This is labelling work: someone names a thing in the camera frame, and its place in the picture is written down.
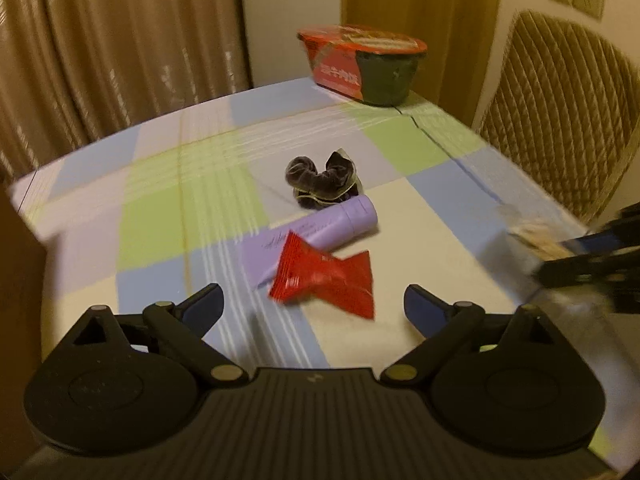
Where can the purple cosmetic tube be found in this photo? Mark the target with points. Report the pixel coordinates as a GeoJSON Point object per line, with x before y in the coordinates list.
{"type": "Point", "coordinates": [345, 220]}

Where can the beige pleated curtain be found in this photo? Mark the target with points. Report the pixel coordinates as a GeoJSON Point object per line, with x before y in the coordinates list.
{"type": "Point", "coordinates": [125, 45]}

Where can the quilted chair back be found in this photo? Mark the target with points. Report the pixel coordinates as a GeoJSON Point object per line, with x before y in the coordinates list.
{"type": "Point", "coordinates": [560, 110]}

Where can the golden brown curtain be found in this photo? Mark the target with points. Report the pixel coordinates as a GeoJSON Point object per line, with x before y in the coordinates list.
{"type": "Point", "coordinates": [425, 5]}

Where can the checked cloth covered desktop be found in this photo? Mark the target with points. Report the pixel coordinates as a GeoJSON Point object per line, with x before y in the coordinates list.
{"type": "Point", "coordinates": [150, 240]}

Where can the red instant noodle bowl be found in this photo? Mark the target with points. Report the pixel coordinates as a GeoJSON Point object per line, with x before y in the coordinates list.
{"type": "Point", "coordinates": [370, 65]}

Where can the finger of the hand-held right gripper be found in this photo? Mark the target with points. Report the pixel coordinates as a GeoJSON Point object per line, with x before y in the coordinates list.
{"type": "Point", "coordinates": [582, 247]}

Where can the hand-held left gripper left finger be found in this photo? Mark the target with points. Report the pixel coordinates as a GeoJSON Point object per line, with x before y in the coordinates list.
{"type": "Point", "coordinates": [204, 306]}

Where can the beige packet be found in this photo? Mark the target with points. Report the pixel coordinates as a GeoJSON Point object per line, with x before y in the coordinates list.
{"type": "Point", "coordinates": [532, 237]}

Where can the red snack packet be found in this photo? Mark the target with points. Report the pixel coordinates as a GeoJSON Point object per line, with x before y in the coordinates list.
{"type": "Point", "coordinates": [325, 280]}

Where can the brown wooden furniture panel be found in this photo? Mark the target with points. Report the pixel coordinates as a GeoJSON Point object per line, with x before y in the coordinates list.
{"type": "Point", "coordinates": [20, 335]}

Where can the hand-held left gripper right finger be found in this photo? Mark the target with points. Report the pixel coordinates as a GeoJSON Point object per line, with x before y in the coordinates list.
{"type": "Point", "coordinates": [424, 309]}

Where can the dark velvet scrunchie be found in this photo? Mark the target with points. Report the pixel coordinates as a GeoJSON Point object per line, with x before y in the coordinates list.
{"type": "Point", "coordinates": [320, 180]}

